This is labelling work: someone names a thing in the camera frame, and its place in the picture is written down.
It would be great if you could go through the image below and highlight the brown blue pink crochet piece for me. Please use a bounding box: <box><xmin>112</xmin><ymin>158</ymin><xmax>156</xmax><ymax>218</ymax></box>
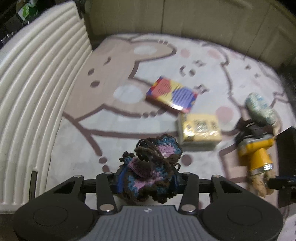
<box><xmin>119</xmin><ymin>134</ymin><xmax>183</xmax><ymax>205</ymax></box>

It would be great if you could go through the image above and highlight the colourful card box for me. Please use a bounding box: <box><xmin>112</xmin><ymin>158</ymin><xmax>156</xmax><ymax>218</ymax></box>
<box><xmin>146</xmin><ymin>76</ymin><xmax>199</xmax><ymax>113</ymax></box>

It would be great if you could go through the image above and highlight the blue floral satin pouch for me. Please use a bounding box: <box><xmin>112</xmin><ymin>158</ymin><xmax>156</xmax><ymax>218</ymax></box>
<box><xmin>245</xmin><ymin>92</ymin><xmax>277</xmax><ymax>126</ymax></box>

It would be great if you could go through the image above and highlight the cartoon bunny bed sheet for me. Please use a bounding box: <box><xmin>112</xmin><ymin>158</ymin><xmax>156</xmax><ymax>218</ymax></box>
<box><xmin>46</xmin><ymin>35</ymin><xmax>295</xmax><ymax>189</ymax></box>

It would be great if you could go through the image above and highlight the black storage box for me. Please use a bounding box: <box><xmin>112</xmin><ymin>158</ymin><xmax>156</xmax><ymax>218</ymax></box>
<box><xmin>267</xmin><ymin>126</ymin><xmax>296</xmax><ymax>207</ymax></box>

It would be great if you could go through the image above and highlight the cream ribbed headboard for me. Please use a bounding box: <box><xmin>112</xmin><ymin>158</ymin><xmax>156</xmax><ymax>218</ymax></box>
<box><xmin>1</xmin><ymin>1</ymin><xmax>92</xmax><ymax>213</ymax></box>

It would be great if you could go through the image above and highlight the beige wardrobe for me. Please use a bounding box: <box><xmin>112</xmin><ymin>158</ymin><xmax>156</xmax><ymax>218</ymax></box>
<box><xmin>85</xmin><ymin>1</ymin><xmax>295</xmax><ymax>68</ymax></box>

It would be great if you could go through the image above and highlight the green white package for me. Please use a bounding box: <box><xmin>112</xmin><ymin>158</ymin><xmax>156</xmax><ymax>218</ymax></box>
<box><xmin>17</xmin><ymin>0</ymin><xmax>39</xmax><ymax>23</ymax></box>

